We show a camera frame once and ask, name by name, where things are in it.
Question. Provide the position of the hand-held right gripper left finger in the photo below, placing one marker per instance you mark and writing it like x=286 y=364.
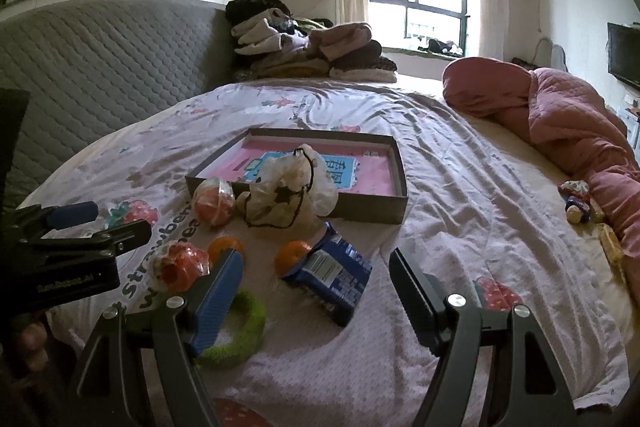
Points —
x=217 y=302

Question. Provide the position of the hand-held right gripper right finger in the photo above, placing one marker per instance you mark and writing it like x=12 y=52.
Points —
x=415 y=297

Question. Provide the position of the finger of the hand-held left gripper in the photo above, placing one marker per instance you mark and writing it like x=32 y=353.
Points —
x=75 y=214
x=125 y=237

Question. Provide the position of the orange mandarin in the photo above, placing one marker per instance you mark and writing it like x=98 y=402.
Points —
x=289 y=257
x=222 y=247

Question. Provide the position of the blue snack packet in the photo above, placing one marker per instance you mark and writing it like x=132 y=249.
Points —
x=335 y=282

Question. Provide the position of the plastic-wrapped white bun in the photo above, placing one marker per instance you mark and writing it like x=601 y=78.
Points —
x=212 y=204

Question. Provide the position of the shallow cardboard box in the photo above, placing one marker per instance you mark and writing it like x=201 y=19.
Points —
x=370 y=208

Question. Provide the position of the person's left hand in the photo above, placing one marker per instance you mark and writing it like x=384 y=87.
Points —
x=35 y=347

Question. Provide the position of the printed pink bed sheet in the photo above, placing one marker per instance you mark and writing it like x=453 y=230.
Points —
x=450 y=207

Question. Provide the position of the grey quilted headboard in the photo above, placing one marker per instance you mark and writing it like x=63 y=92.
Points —
x=110 y=57

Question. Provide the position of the small colourful toy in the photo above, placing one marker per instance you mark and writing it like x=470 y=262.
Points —
x=575 y=202

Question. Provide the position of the pink quilt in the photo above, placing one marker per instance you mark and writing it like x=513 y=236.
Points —
x=565 y=107

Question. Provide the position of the dark cloth on windowsill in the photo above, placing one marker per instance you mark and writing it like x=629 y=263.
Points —
x=442 y=47

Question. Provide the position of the pile of folded clothes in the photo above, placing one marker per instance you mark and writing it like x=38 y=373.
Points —
x=310 y=52

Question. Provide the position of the black television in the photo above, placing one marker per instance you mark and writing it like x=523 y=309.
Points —
x=625 y=54

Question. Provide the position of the white arched frame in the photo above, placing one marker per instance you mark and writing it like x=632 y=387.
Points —
x=557 y=54

